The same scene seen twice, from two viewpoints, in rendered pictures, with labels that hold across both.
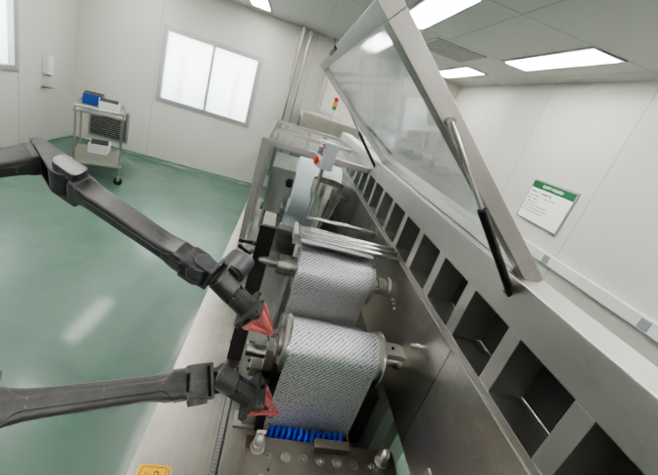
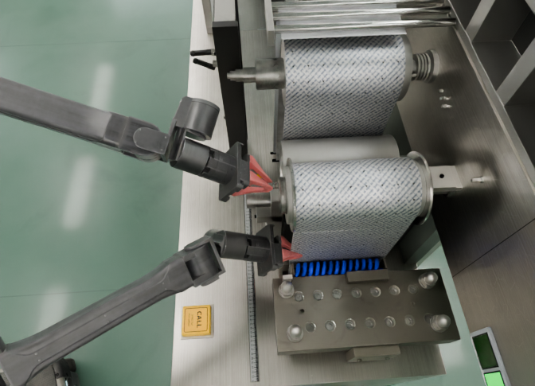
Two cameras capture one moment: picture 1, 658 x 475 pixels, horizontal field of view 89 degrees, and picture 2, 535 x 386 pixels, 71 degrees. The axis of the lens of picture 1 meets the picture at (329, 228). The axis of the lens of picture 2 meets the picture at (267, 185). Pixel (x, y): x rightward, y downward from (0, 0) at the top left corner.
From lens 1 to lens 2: 35 cm
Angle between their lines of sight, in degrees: 40
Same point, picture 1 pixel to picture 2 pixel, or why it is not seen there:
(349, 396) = (382, 235)
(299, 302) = (299, 122)
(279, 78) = not seen: outside the picture
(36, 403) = (48, 353)
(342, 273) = (355, 74)
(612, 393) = not seen: outside the picture
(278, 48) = not seen: outside the picture
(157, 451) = (194, 290)
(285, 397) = (305, 246)
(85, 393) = (89, 325)
